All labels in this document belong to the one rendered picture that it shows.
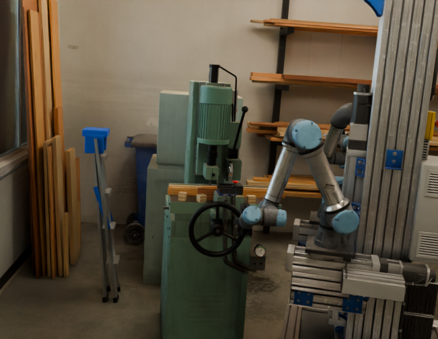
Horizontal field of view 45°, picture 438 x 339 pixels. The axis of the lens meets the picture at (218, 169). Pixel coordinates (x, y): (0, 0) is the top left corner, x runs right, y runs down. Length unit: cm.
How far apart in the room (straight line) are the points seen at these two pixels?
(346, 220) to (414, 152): 53
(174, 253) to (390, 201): 113
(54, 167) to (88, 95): 143
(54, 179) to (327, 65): 281
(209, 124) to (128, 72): 248
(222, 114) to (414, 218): 109
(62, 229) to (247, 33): 250
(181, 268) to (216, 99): 91
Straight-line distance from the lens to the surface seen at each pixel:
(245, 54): 523
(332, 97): 539
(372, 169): 267
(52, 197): 402
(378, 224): 272
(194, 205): 282
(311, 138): 225
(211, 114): 283
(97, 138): 352
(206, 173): 291
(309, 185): 496
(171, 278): 294
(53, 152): 399
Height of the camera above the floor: 160
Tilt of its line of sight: 11 degrees down
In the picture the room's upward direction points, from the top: 4 degrees clockwise
